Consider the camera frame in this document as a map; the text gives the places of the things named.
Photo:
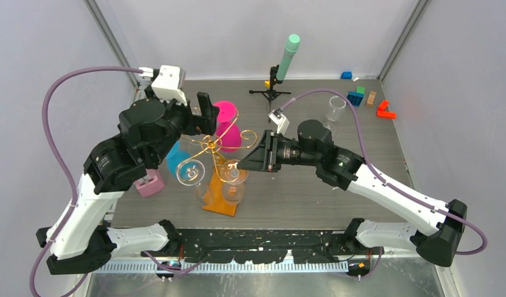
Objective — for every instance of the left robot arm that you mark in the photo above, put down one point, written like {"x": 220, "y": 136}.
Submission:
{"x": 148, "y": 130}

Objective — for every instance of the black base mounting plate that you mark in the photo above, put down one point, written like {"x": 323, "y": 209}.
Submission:
{"x": 222, "y": 246}

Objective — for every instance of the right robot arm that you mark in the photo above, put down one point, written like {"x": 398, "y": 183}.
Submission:
{"x": 432, "y": 228}

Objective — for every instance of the blue block by wall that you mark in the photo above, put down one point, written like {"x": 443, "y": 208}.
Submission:
{"x": 346, "y": 75}

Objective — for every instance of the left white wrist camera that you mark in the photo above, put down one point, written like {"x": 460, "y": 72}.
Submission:
{"x": 167, "y": 86}

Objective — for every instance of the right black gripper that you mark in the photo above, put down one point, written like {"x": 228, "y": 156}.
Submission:
{"x": 264, "y": 158}

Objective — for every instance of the mint green microphone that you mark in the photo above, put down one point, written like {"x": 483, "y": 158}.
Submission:
{"x": 291, "y": 46}

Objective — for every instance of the orange wooden rack base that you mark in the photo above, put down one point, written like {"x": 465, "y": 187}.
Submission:
{"x": 218, "y": 204}

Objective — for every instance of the blue wine glass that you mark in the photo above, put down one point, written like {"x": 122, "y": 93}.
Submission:
{"x": 174, "y": 157}

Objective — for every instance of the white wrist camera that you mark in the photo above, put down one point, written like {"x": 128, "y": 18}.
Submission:
{"x": 167, "y": 86}
{"x": 280, "y": 120}

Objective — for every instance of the clear wine glass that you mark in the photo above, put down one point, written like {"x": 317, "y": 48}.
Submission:
{"x": 233, "y": 188}
{"x": 192, "y": 173}
{"x": 335, "y": 109}

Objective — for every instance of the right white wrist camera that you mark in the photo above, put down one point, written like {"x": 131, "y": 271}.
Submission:
{"x": 280, "y": 120}

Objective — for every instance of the red plastic block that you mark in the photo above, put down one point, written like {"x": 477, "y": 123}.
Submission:
{"x": 383, "y": 112}

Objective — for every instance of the tan wooden block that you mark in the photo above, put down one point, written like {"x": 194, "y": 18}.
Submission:
{"x": 371, "y": 99}

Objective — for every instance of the blue lego brick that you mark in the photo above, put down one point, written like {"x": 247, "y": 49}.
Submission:
{"x": 355, "y": 98}

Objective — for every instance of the pink wine glass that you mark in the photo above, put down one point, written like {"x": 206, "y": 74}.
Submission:
{"x": 228, "y": 132}

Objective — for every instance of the black tripod mic stand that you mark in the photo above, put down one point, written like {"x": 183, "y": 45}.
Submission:
{"x": 270, "y": 93}

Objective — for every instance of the gold wire glass rack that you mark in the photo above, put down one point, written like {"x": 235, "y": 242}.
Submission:
{"x": 209, "y": 144}

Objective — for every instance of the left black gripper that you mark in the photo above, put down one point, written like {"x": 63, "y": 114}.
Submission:
{"x": 205, "y": 123}

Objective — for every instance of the pink metronome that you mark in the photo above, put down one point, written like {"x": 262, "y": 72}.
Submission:
{"x": 150, "y": 184}

